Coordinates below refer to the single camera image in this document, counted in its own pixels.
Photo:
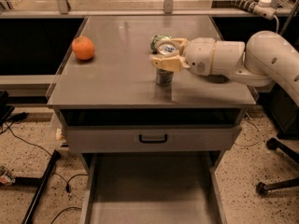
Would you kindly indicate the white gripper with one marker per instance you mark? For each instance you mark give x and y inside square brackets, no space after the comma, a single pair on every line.
[199,54]

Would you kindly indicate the silver redbull can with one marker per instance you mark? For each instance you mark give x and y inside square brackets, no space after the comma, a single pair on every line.
[165,75]

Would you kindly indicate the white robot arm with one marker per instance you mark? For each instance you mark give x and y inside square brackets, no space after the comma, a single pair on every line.
[267,57]

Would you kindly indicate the crushed green soda can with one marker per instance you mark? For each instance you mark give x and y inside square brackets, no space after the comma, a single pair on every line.
[157,38]

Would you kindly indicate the grey top drawer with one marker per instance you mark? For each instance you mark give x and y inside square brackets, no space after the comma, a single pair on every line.
[196,138]

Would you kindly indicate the grey drawer cabinet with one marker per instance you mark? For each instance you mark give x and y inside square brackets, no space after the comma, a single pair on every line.
[118,89]

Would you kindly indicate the open grey middle drawer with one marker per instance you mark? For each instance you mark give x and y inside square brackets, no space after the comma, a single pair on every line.
[152,188]

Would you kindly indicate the orange fruit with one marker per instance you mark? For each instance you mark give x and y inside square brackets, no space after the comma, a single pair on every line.
[83,48]

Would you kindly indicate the white power strip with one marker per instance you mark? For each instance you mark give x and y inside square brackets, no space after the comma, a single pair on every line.
[261,7]

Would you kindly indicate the black floor stand bar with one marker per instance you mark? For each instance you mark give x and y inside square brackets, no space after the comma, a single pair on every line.
[39,183]

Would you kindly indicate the black drawer handle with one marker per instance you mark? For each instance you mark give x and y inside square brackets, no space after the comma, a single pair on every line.
[149,139]

